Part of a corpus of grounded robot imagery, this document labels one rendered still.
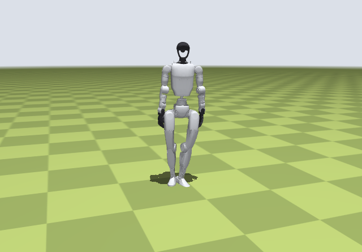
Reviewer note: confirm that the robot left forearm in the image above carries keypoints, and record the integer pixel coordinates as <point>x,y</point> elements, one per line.
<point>201,101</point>

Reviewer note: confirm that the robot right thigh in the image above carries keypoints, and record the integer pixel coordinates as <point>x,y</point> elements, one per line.
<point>169,126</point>

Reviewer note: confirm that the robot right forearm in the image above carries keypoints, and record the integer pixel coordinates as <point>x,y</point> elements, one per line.
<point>162,103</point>

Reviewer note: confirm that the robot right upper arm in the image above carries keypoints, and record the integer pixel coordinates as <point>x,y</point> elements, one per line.
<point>165,78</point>

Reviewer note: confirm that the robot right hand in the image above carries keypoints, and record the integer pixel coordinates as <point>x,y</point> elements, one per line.
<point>161,118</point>

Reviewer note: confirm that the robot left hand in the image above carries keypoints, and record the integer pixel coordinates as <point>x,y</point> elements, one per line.
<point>201,116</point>

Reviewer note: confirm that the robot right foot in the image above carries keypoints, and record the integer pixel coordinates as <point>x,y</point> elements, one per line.
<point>172,181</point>

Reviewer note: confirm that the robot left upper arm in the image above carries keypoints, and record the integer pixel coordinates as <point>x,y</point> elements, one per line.
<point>199,79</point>

